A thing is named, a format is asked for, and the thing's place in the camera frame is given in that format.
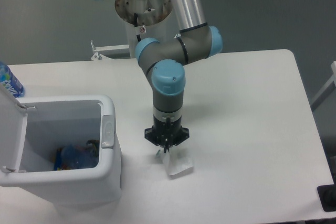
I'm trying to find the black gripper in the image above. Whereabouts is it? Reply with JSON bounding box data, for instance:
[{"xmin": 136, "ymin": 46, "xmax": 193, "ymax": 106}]
[{"xmin": 144, "ymin": 117, "xmax": 190, "ymax": 154}]

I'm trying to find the white paper wrapper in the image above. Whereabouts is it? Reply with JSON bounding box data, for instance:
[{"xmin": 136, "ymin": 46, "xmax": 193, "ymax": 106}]
[{"xmin": 155, "ymin": 148, "xmax": 194, "ymax": 177}]

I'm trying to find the clear plastic water bottle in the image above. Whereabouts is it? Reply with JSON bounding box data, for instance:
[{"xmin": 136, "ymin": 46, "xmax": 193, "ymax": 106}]
[{"xmin": 60, "ymin": 144, "xmax": 99, "ymax": 169}]

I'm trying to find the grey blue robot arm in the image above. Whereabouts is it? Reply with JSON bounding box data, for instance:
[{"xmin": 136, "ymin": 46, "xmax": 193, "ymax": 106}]
[{"xmin": 115, "ymin": 0, "xmax": 223, "ymax": 152}]

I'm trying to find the white plastic trash can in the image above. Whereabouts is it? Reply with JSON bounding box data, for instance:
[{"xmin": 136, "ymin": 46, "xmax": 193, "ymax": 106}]
[{"xmin": 1, "ymin": 87, "xmax": 122, "ymax": 205}]

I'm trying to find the blue snack wrapper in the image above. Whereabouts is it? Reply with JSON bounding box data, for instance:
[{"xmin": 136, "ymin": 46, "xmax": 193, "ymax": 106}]
[{"xmin": 54, "ymin": 148, "xmax": 69, "ymax": 171}]

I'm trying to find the black table clamp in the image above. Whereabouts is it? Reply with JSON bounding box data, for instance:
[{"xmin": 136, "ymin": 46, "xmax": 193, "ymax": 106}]
[{"xmin": 317, "ymin": 184, "xmax": 335, "ymax": 212}]

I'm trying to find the blue labelled bottle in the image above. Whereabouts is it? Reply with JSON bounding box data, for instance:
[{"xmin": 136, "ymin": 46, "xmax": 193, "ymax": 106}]
[{"xmin": 1, "ymin": 62, "xmax": 25, "ymax": 98}]

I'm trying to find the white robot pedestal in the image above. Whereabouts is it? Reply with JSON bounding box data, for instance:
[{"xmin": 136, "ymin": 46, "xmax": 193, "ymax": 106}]
[{"xmin": 90, "ymin": 0, "xmax": 182, "ymax": 61}]

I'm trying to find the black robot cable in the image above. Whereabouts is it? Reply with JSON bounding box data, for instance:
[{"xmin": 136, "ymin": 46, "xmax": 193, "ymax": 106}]
[{"xmin": 133, "ymin": 13, "xmax": 144, "ymax": 44}]

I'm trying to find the white frame at right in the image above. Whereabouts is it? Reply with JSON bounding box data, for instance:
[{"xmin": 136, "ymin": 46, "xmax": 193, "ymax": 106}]
[{"xmin": 310, "ymin": 61, "xmax": 335, "ymax": 112}]

